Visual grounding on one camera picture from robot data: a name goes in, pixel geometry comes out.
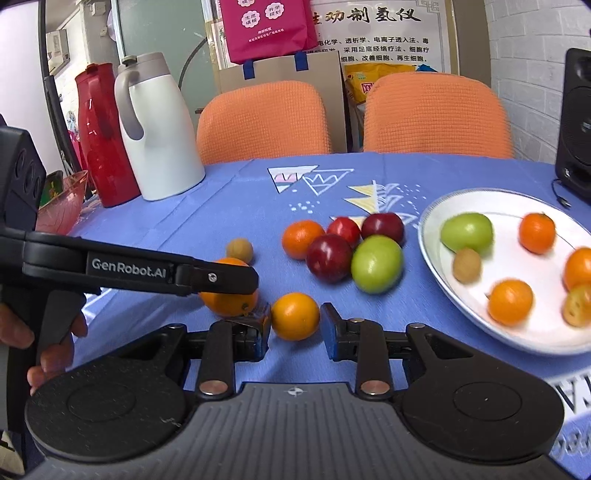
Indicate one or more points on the white plate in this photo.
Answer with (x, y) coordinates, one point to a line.
(508, 258)

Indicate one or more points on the large green apple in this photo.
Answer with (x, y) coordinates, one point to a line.
(466, 232)

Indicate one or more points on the yellow snack bag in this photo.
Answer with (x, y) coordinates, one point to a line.
(360, 81)

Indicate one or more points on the wall poster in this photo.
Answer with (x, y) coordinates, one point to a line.
(392, 41)

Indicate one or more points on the orange chair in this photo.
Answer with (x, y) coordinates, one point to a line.
(263, 124)
(434, 120)

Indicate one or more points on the magenta fabric bag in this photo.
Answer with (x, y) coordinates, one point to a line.
(268, 37)

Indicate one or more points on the small orange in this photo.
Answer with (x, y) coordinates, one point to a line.
(295, 317)
(510, 302)

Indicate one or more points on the medium orange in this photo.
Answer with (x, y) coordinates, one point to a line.
(579, 270)

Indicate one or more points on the black speaker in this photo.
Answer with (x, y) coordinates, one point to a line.
(577, 138)

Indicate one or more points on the large orange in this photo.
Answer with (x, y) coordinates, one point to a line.
(228, 304)

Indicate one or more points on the tangerine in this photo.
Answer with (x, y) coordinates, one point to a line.
(300, 239)
(537, 233)

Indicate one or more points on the red thermos jug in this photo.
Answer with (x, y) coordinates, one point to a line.
(99, 152)

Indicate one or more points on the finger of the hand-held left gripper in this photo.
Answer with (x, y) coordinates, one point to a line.
(251, 317)
(221, 279)

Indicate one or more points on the person's left hand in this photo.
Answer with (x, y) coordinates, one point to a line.
(55, 367)

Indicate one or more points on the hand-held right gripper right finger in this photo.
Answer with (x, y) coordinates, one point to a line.
(330, 334)

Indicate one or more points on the small brown fruit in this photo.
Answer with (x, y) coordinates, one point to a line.
(239, 250)
(467, 265)

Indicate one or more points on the blue packet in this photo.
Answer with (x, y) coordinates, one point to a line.
(427, 69)

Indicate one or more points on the pink glass bowl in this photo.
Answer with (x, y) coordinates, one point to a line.
(64, 207)

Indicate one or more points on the white thermos jug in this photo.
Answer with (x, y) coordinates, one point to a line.
(161, 147)

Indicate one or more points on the yellow red nectarine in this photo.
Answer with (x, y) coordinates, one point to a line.
(578, 305)

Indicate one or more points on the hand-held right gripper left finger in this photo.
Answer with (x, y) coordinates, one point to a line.
(264, 339)

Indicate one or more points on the small red plum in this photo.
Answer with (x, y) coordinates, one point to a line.
(344, 229)

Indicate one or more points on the small green apple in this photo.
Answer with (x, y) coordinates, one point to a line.
(377, 264)

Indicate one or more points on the green packet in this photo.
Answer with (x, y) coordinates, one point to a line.
(51, 187)

